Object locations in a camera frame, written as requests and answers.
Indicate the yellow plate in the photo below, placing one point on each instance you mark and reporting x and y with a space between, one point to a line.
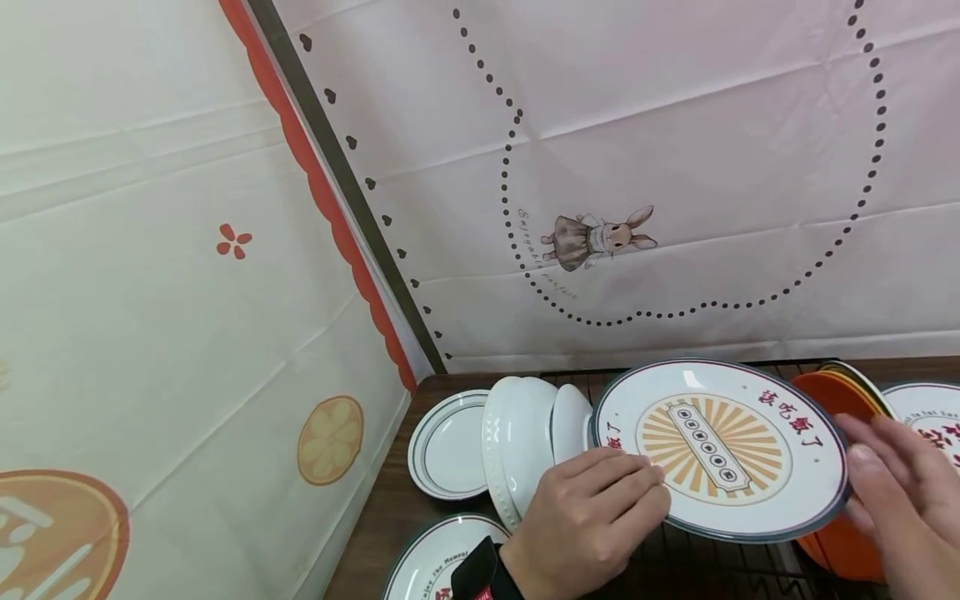
874 393

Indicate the white plate with dark rim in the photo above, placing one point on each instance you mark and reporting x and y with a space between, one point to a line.
446 446

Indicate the person's right hand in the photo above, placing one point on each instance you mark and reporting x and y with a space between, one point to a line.
919 508

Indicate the white plate with red print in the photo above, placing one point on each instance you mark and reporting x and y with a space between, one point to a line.
926 412
431 562

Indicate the black wrist band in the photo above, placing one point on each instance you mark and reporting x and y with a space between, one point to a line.
480 575

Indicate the large plate with sunburst print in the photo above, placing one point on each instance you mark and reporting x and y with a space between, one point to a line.
720 446

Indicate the white embossed plate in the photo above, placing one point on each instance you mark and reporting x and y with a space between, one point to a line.
517 442

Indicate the orange plate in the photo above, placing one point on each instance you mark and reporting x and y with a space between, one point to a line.
832 400

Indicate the person's left hand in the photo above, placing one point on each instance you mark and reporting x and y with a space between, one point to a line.
577 533

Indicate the person's left fingers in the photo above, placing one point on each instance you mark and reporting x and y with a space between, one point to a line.
622 487

